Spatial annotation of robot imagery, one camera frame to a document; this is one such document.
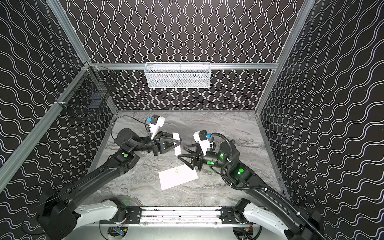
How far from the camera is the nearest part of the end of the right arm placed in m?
→ 0.55

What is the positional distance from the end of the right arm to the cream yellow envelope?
1.11 feet

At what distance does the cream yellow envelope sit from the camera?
0.87 m
